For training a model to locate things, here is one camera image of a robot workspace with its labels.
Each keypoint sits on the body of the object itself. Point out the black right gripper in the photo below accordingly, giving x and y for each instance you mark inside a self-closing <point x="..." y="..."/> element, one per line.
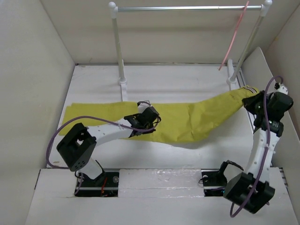
<point x="251" y="101"/>

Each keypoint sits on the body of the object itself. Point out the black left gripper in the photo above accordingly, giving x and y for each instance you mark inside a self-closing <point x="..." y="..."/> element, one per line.
<point x="148" y="131"/>

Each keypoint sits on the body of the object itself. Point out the yellow trousers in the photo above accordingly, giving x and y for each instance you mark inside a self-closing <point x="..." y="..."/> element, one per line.
<point x="181" y="122"/>

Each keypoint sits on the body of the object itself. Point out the pink clothes hanger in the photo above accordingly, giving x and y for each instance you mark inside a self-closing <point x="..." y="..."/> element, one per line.
<point x="234" y="35"/>

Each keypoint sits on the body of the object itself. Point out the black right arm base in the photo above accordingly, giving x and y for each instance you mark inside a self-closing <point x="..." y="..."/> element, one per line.
<point x="214" y="181"/>

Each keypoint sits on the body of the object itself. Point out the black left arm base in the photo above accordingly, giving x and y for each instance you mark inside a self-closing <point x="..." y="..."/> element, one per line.
<point x="107" y="185"/>

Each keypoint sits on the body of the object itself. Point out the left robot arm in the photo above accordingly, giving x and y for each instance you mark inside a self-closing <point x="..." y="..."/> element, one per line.
<point x="78" y="144"/>

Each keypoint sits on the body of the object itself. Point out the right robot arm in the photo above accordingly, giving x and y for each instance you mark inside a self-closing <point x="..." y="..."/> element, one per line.
<point x="251" y="189"/>

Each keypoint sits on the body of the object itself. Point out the white clothes rack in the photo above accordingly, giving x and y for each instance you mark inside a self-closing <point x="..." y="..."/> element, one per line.
<point x="231" y="69"/>

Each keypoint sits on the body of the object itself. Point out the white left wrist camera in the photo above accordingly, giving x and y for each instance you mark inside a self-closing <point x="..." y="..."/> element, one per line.
<point x="142" y="105"/>

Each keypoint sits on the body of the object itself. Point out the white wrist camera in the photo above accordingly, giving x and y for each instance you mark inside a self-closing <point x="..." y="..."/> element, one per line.
<point x="142" y="105"/>
<point x="280" y="87"/>

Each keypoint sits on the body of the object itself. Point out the aluminium side rail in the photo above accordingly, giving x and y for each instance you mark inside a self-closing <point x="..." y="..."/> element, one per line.
<point x="242" y="82"/>

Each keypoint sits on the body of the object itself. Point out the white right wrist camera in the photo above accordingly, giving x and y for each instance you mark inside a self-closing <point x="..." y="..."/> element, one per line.
<point x="280" y="87"/>

